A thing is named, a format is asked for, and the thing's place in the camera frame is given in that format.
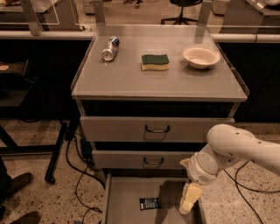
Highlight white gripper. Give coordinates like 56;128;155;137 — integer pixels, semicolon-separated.
179;144;222;214

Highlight dark rxbar blueberry wrapper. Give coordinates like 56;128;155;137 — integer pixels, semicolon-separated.
139;198;160;211

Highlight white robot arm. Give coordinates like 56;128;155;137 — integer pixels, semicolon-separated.
179;124;280;214

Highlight bottom grey open drawer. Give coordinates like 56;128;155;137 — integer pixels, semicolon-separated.
101;174;206;224

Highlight middle grey drawer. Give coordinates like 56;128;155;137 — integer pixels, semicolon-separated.
93;150;194;170

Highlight grey drawer cabinet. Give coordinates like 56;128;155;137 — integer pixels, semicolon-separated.
70;24;250;224

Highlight top grey drawer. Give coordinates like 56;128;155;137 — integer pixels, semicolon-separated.
80;116;235;143

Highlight white bowl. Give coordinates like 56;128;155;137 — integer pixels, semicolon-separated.
183;46;221;69

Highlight green yellow sponge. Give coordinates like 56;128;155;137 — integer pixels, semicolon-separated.
141;54;169;71

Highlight crushed silver blue can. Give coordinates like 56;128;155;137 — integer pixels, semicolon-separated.
102;36;120;61

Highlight black office chair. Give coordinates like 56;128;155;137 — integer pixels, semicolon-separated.
160;0;203;25

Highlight brown shoe lower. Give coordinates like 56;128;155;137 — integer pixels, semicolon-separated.
11;211;41;224

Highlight background person feet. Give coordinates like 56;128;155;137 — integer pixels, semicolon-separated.
123;0;144;9

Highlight black floor cable right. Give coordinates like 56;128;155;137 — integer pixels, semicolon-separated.
223;160;280;224

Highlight black floor cable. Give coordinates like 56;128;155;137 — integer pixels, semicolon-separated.
65;132;106;224
223;160;280;224

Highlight black floor cable left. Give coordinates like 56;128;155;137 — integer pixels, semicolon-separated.
65;132;106;224

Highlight black table frame left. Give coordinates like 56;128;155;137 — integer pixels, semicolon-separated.
0;60;67;185

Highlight white rail barrier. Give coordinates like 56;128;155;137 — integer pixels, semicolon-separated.
0;31;280;44

